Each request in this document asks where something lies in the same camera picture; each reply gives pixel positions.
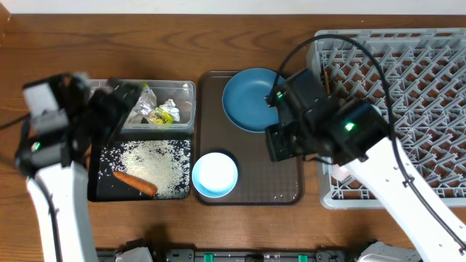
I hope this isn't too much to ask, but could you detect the pink cup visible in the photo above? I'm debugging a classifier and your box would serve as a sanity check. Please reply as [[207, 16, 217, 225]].
[[331, 164, 350, 181]]

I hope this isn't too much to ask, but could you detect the wooden chopstick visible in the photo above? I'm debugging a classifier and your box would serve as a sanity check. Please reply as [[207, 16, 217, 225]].
[[323, 70, 331, 94]]

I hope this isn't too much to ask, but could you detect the yellow snack wrapper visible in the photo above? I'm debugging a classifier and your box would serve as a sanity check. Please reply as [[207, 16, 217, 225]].
[[126, 83, 174, 124]]

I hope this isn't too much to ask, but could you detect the orange carrot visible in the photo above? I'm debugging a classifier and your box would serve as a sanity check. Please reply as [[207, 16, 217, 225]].
[[113, 171, 157, 197]]

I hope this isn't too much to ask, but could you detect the light blue bowl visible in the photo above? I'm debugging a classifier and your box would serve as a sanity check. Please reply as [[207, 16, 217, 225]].
[[191, 152, 239, 199]]

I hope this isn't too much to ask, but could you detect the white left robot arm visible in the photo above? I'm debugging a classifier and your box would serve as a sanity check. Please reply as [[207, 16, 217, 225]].
[[15, 74, 143, 261]]

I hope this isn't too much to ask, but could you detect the grey dishwasher rack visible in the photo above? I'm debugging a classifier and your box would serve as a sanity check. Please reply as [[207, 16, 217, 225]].
[[307, 28, 465, 207]]

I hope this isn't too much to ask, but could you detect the brown serving tray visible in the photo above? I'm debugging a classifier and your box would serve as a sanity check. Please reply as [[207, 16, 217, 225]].
[[195, 71, 304, 206]]

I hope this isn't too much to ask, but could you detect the clear plastic bin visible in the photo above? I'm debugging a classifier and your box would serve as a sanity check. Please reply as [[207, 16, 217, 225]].
[[87, 79, 197, 135]]

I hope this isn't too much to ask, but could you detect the dark blue plate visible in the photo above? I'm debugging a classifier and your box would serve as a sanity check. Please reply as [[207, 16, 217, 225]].
[[222, 68, 279, 133]]

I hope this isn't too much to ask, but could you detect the black tray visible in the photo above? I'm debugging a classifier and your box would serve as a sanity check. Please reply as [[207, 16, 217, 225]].
[[86, 132, 192, 202]]

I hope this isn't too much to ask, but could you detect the pile of white rice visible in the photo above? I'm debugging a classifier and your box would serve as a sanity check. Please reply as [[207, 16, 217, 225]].
[[97, 140, 191, 200]]

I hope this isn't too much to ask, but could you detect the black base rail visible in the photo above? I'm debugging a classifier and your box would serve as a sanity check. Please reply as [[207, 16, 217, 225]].
[[97, 239, 422, 262]]

